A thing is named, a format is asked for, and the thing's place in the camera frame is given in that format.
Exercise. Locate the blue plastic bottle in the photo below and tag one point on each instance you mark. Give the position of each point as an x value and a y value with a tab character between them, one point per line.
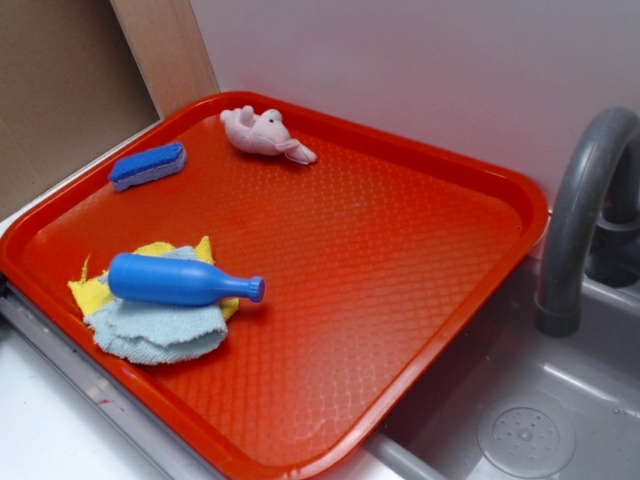
179	282

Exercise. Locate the red plastic tray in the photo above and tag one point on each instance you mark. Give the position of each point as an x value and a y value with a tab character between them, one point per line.
374	258

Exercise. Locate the pink plush toy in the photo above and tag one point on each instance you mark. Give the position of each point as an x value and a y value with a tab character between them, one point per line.
263	134

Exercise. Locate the blue scrub sponge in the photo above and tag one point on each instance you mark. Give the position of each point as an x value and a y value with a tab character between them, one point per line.
148	166

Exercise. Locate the light blue cloth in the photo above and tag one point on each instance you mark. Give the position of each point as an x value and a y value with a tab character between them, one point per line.
153	334

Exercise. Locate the yellow cloth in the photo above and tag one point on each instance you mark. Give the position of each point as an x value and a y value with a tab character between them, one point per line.
93	294

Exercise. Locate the grey plastic sink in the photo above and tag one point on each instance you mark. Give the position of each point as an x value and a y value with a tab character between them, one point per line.
504	401

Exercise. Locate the wooden board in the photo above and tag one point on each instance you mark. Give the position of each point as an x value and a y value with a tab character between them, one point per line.
168	48

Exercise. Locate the grey plastic faucet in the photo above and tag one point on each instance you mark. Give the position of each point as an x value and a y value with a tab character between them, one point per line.
594	228

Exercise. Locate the brown cardboard panel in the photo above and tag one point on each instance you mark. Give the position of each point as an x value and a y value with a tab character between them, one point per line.
70	91

